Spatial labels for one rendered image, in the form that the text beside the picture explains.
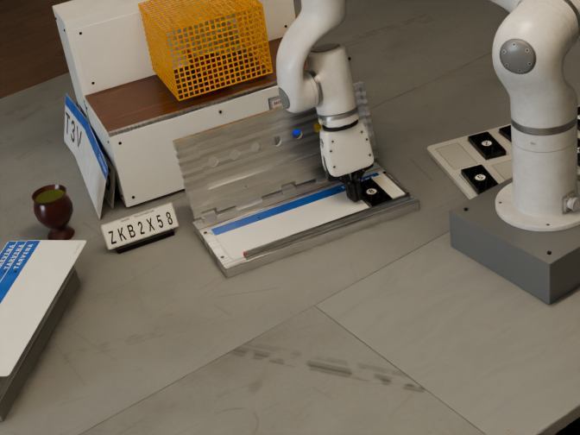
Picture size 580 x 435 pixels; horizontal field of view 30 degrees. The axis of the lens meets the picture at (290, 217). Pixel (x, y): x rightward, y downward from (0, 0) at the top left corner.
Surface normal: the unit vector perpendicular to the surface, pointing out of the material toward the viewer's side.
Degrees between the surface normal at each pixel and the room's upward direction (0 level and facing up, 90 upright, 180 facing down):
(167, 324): 0
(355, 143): 78
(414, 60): 0
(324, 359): 0
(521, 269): 90
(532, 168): 89
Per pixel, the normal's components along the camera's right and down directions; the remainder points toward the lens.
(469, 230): -0.81, 0.40
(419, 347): -0.13, -0.83
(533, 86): -0.21, 0.93
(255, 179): 0.36, 0.26
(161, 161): 0.40, 0.46
